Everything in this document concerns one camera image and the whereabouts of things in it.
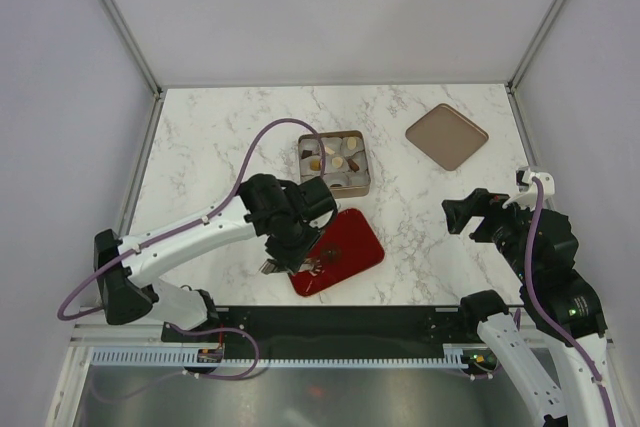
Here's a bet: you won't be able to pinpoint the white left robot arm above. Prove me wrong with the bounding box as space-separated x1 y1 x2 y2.
94 174 338 341

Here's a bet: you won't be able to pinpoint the aluminium frame post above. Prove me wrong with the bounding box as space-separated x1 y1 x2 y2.
506 0 569 95
98 0 163 100

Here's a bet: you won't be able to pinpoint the gold square tin box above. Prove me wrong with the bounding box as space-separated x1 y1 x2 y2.
297 130 372 199

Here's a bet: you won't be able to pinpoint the red rectangular tray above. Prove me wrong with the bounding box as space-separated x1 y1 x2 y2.
289 208 385 297

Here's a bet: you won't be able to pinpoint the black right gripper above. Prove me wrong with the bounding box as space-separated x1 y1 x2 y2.
441 185 540 282

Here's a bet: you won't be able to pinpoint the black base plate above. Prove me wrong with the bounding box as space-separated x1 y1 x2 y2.
161 305 480 359

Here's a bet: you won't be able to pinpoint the right aluminium frame post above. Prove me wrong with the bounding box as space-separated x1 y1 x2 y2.
506 0 569 95

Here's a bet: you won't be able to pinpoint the left aluminium frame post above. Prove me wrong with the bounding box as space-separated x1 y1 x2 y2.
98 0 163 100

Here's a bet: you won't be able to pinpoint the gold tin lid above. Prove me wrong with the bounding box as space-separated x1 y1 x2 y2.
405 103 489 171

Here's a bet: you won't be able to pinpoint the white slotted cable duct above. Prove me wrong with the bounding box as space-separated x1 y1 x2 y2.
90 346 467 369

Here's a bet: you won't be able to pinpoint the metal tongs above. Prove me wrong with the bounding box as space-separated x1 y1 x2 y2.
259 258 322 276

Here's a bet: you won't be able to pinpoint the brown square chocolate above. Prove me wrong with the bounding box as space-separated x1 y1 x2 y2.
348 159 360 172

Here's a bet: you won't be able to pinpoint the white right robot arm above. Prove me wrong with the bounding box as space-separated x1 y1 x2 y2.
442 188 628 426

